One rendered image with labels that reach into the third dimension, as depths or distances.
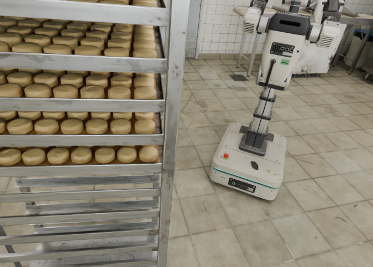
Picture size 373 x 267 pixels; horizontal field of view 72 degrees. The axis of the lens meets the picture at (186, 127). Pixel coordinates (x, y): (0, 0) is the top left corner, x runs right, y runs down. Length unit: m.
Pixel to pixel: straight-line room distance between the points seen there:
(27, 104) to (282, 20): 1.46
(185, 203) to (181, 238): 0.28
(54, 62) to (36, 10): 0.09
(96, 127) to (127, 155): 0.11
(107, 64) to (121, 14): 0.09
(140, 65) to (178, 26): 0.11
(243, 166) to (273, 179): 0.22
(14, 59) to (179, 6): 0.31
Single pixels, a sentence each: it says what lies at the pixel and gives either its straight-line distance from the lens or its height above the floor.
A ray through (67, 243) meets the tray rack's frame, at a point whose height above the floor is 0.15.
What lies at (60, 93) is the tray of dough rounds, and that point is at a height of 1.24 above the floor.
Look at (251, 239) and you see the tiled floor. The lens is 1.89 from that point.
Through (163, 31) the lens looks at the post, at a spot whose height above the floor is 1.29.
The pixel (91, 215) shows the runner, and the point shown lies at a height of 0.88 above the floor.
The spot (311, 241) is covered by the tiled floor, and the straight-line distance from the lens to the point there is 2.05.
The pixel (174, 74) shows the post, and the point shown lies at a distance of 0.49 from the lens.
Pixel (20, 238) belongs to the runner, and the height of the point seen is 0.79.
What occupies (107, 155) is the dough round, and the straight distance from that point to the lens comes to 0.69.
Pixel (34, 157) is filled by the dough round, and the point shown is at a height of 1.06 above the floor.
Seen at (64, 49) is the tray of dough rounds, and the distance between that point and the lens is 0.58.
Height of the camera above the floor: 1.50
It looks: 34 degrees down
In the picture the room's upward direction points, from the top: 6 degrees clockwise
